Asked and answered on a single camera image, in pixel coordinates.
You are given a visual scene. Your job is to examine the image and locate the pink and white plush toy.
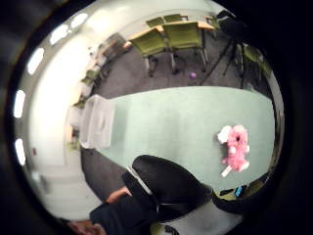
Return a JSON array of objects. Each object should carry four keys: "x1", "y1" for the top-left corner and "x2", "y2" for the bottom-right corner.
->
[{"x1": 216, "y1": 123, "x2": 251, "y2": 178}]

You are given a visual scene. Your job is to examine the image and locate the clear plastic storage bin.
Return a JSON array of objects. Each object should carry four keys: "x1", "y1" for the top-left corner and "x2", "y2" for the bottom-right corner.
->
[{"x1": 78, "y1": 94, "x2": 117, "y2": 150}]

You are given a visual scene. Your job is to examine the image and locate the person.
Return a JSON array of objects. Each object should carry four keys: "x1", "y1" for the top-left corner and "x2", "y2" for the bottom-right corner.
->
[{"x1": 67, "y1": 219, "x2": 108, "y2": 235}]

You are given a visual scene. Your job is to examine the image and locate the green chair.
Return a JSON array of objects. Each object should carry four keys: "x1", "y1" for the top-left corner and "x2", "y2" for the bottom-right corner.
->
[
  {"x1": 161, "y1": 21, "x2": 210, "y2": 74},
  {"x1": 243, "y1": 43, "x2": 272, "y2": 86},
  {"x1": 145, "y1": 16, "x2": 166, "y2": 28},
  {"x1": 162, "y1": 13, "x2": 184, "y2": 24},
  {"x1": 129, "y1": 29, "x2": 170, "y2": 78}
]

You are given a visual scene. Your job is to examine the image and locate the wooden desk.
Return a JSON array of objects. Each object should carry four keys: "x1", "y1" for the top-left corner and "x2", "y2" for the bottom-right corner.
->
[{"x1": 96, "y1": 32, "x2": 132, "y2": 65}]

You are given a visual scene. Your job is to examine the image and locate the black tripod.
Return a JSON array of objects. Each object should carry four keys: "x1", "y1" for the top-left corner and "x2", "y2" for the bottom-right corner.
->
[{"x1": 199, "y1": 9, "x2": 248, "y2": 90}]

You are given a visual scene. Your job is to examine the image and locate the ceiling light panel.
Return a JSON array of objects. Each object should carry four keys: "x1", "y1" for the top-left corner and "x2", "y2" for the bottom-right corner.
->
[
  {"x1": 69, "y1": 12, "x2": 90, "y2": 29},
  {"x1": 25, "y1": 46, "x2": 46, "y2": 76},
  {"x1": 12, "y1": 89, "x2": 26, "y2": 119},
  {"x1": 14, "y1": 137, "x2": 27, "y2": 166},
  {"x1": 48, "y1": 23, "x2": 70, "y2": 46}
]

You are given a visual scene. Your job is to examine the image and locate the wooden table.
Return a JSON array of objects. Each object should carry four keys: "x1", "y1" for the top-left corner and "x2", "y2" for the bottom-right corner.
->
[{"x1": 122, "y1": 20, "x2": 217, "y2": 51}]

